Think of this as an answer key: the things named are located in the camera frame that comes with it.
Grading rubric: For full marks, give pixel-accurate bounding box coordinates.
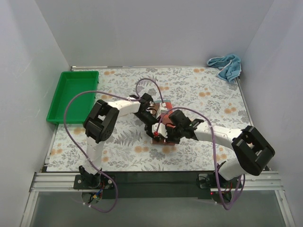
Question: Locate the orange brown bear towel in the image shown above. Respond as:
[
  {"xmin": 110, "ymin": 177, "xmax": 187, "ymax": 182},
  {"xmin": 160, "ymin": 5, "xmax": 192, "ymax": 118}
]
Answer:
[{"xmin": 150, "ymin": 100, "xmax": 175, "ymax": 146}]

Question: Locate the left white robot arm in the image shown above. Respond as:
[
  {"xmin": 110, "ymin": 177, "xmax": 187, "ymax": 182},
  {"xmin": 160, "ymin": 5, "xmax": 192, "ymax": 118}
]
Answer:
[{"xmin": 79, "ymin": 93, "xmax": 158, "ymax": 182}]

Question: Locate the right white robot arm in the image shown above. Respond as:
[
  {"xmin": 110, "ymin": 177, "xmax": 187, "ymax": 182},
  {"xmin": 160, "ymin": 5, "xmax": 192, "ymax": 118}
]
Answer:
[{"xmin": 167, "ymin": 110, "xmax": 275, "ymax": 181}]

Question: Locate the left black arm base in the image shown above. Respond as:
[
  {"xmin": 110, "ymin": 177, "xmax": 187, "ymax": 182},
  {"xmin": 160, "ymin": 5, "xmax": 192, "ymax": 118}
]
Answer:
[{"xmin": 73, "ymin": 175, "xmax": 114, "ymax": 190}]

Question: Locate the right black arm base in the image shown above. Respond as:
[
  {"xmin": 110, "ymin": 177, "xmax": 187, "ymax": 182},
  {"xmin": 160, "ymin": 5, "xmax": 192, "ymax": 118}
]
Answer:
[{"xmin": 196, "ymin": 172, "xmax": 238, "ymax": 190}]

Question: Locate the green plastic tray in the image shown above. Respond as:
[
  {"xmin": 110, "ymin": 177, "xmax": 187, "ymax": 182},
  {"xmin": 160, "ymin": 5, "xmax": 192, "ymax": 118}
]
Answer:
[{"xmin": 46, "ymin": 71, "xmax": 99, "ymax": 124}]

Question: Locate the blue crumpled towel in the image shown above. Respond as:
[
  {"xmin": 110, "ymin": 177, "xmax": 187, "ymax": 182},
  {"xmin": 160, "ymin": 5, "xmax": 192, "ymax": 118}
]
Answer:
[{"xmin": 206, "ymin": 54, "xmax": 242, "ymax": 83}]

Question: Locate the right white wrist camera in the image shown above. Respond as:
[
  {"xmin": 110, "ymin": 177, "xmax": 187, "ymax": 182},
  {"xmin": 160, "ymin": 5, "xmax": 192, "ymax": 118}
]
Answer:
[{"xmin": 151, "ymin": 123, "xmax": 167, "ymax": 138}]

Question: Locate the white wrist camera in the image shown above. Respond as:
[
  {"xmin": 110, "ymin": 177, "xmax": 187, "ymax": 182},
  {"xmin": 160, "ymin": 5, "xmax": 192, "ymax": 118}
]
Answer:
[
  {"xmin": 151, "ymin": 123, "xmax": 167, "ymax": 138},
  {"xmin": 157, "ymin": 103, "xmax": 168, "ymax": 117}
]

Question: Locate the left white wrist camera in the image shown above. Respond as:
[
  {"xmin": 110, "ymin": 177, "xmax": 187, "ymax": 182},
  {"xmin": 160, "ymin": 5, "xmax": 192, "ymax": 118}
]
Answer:
[{"xmin": 157, "ymin": 103, "xmax": 168, "ymax": 117}]

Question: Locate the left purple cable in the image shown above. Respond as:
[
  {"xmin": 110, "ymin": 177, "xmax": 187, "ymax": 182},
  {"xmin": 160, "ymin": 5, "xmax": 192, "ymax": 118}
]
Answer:
[{"xmin": 63, "ymin": 78, "xmax": 168, "ymax": 213}]

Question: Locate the aluminium frame rail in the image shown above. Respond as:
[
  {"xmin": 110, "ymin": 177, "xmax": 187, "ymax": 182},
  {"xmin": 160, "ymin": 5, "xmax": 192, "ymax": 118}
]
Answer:
[{"xmin": 30, "ymin": 171, "xmax": 295, "ymax": 227}]

